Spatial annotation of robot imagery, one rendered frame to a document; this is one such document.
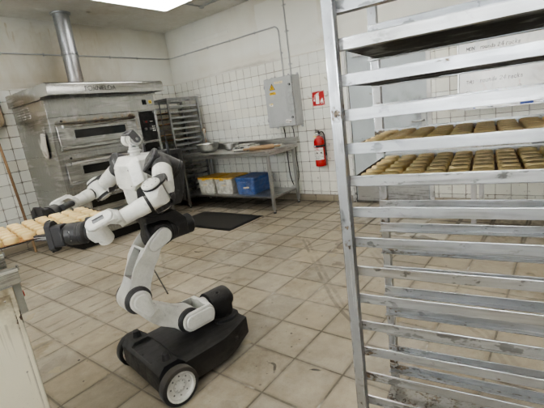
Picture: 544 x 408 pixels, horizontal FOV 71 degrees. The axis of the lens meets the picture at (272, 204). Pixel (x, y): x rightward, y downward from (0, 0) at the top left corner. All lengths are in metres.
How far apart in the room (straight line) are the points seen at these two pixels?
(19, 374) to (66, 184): 3.53
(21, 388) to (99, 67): 5.46
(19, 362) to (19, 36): 5.07
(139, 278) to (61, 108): 3.48
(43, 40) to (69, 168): 2.08
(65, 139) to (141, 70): 2.45
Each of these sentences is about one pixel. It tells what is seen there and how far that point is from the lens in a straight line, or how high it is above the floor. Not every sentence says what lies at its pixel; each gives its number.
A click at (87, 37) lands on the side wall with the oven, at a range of 6.82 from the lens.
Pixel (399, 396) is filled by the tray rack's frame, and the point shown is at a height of 0.15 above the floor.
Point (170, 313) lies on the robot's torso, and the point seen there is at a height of 0.37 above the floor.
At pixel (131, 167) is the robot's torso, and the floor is 1.19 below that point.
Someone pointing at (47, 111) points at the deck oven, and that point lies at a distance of 5.20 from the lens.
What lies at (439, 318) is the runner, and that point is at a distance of 1.67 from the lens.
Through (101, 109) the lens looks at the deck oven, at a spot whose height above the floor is 1.69.
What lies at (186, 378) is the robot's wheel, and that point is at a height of 0.11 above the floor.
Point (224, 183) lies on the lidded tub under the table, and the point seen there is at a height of 0.40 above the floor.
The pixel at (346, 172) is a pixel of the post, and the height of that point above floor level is 1.17.
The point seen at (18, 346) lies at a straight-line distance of 1.88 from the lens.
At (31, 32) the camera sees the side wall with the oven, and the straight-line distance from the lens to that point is 6.48.
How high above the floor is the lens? 1.35
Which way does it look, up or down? 13 degrees down
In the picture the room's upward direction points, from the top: 8 degrees counter-clockwise
